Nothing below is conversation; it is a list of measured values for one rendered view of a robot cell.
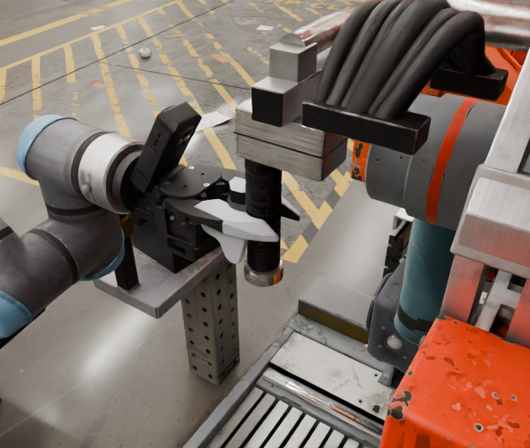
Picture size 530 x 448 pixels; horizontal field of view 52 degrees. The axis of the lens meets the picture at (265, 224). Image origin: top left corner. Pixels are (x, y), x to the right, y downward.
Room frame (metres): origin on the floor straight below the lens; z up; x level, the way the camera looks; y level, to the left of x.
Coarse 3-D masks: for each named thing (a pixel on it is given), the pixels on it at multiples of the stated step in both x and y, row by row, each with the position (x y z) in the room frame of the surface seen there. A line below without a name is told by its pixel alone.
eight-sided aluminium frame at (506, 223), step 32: (512, 96) 0.30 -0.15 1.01; (512, 128) 0.29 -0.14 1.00; (512, 160) 0.27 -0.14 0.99; (480, 192) 0.27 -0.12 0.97; (512, 192) 0.26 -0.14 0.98; (480, 224) 0.25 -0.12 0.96; (512, 224) 0.25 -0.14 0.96; (480, 256) 0.25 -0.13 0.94; (512, 256) 0.24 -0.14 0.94; (448, 288) 0.26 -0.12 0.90; (480, 288) 0.27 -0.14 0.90; (512, 288) 0.57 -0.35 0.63; (480, 320) 0.51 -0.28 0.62; (512, 320) 0.24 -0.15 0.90
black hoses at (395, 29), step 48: (384, 0) 0.42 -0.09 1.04; (432, 0) 0.40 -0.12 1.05; (336, 48) 0.40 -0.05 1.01; (384, 48) 0.38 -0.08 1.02; (432, 48) 0.36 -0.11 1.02; (480, 48) 0.41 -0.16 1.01; (336, 96) 0.38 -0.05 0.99; (384, 96) 0.36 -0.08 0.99; (480, 96) 0.43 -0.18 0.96; (384, 144) 0.34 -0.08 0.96
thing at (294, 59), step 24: (312, 24) 0.47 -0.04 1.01; (336, 24) 0.48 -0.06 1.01; (504, 24) 0.48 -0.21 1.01; (528, 24) 0.47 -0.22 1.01; (288, 48) 0.43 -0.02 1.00; (312, 48) 0.44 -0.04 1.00; (504, 48) 0.48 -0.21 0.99; (528, 48) 0.46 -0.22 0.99; (288, 72) 0.42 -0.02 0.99; (312, 72) 0.44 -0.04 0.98
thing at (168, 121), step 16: (160, 112) 0.50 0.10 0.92; (176, 112) 0.50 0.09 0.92; (192, 112) 0.51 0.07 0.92; (160, 128) 0.49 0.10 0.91; (176, 128) 0.48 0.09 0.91; (192, 128) 0.50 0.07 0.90; (160, 144) 0.49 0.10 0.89; (176, 144) 0.49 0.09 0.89; (144, 160) 0.50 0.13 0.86; (160, 160) 0.49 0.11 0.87; (176, 160) 0.53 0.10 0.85; (144, 176) 0.51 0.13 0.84; (144, 192) 0.51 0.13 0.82
